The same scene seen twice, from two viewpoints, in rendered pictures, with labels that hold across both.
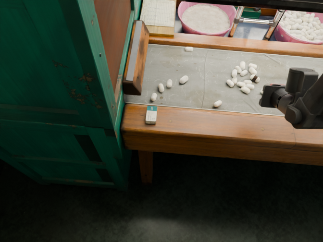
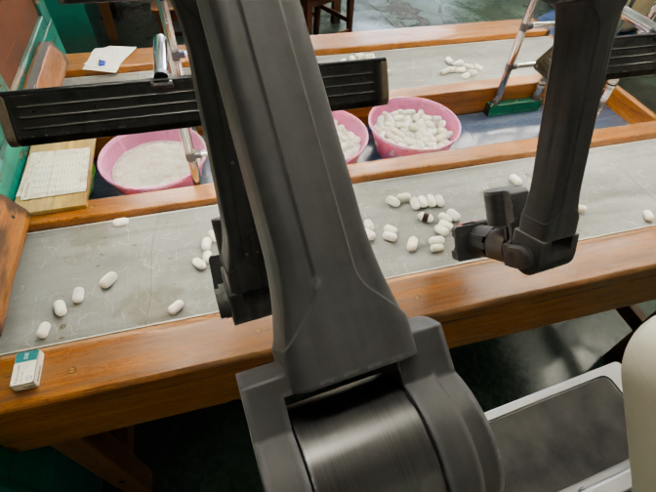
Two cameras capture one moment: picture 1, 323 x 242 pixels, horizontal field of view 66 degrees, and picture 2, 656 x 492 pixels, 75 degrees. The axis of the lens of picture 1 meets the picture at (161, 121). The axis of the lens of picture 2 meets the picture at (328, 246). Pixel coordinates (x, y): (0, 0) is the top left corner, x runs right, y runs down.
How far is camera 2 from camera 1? 0.34 m
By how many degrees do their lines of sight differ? 15
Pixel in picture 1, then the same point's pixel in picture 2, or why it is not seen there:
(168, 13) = (76, 170)
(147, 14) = (33, 180)
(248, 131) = (231, 343)
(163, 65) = (69, 263)
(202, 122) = (140, 353)
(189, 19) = (125, 172)
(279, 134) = not seen: hidden behind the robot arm
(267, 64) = not seen: hidden behind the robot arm
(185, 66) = (115, 255)
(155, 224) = not seen: outside the picture
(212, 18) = (168, 161)
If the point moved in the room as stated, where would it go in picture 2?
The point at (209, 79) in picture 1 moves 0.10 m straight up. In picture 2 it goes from (162, 266) to (148, 234)
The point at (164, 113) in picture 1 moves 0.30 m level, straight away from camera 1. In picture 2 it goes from (60, 357) to (81, 230)
